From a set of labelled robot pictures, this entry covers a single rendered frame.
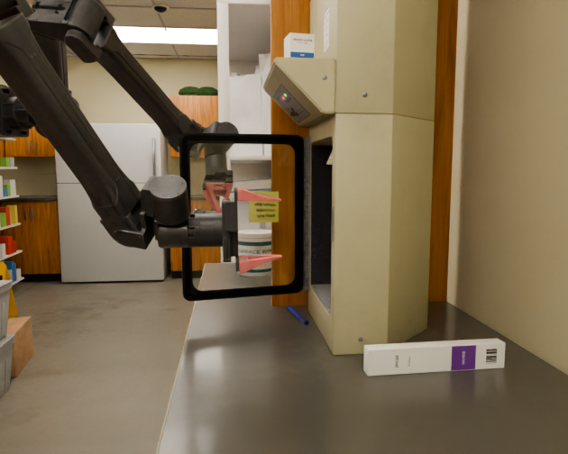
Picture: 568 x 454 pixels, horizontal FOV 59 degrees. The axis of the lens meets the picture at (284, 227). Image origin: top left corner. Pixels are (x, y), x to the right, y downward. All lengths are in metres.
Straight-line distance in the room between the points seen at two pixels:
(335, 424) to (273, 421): 0.09
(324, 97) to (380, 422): 0.57
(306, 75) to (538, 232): 0.57
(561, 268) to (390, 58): 0.52
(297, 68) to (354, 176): 0.22
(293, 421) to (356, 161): 0.48
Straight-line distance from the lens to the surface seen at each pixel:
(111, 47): 1.11
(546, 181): 1.14
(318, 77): 0.97
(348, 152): 0.97
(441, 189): 1.44
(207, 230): 0.83
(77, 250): 6.14
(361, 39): 1.01
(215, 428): 0.78
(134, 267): 6.03
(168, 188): 0.80
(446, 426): 0.81
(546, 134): 1.15
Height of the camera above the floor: 1.31
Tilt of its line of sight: 7 degrees down
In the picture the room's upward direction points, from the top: straight up
